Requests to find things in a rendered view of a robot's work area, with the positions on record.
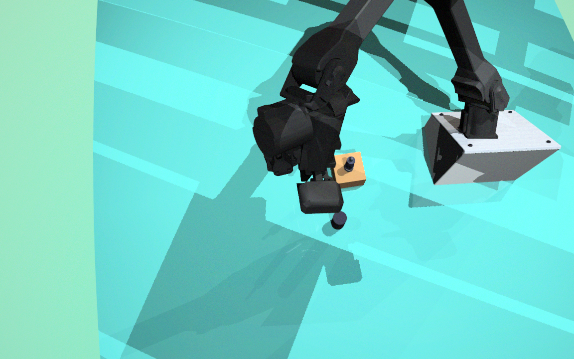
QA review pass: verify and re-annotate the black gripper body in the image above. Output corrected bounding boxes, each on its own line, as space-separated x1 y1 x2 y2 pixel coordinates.
298 136 344 214

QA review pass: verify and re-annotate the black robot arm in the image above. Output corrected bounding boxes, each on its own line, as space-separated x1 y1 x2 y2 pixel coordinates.
252 0 510 176

